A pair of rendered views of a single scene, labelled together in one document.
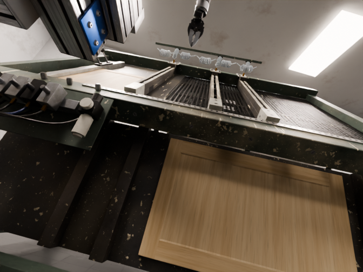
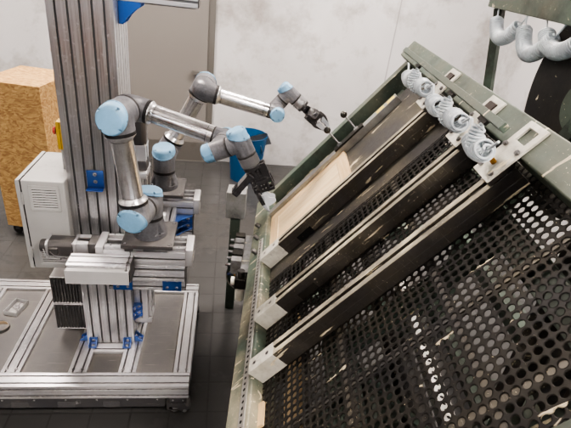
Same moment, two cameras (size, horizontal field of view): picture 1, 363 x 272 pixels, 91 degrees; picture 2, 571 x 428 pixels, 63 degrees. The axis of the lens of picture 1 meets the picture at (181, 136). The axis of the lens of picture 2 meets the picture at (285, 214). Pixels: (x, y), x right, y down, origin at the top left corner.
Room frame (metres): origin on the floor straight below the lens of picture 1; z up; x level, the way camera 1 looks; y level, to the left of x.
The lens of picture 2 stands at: (0.58, -1.56, 2.20)
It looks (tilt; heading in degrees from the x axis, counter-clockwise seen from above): 29 degrees down; 83
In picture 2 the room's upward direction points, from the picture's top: 7 degrees clockwise
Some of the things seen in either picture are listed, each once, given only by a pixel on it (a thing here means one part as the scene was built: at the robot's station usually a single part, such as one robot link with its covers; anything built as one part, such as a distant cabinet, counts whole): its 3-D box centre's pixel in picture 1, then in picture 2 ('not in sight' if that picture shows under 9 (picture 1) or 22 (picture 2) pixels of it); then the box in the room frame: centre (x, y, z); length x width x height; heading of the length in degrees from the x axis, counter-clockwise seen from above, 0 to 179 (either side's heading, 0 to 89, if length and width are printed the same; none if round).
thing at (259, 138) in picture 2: not in sight; (248, 154); (0.68, 3.22, 0.28); 0.48 x 0.44 x 0.56; 2
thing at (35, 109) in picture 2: not in sight; (41, 154); (-0.98, 1.99, 0.63); 0.50 x 0.42 x 1.25; 82
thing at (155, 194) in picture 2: not in sight; (148, 201); (0.20, 0.27, 1.20); 0.13 x 0.12 x 0.14; 79
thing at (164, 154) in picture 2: not in sight; (164, 156); (0.18, 0.78, 1.20); 0.13 x 0.12 x 0.14; 90
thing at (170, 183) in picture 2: not in sight; (164, 177); (0.18, 0.78, 1.09); 0.15 x 0.15 x 0.10
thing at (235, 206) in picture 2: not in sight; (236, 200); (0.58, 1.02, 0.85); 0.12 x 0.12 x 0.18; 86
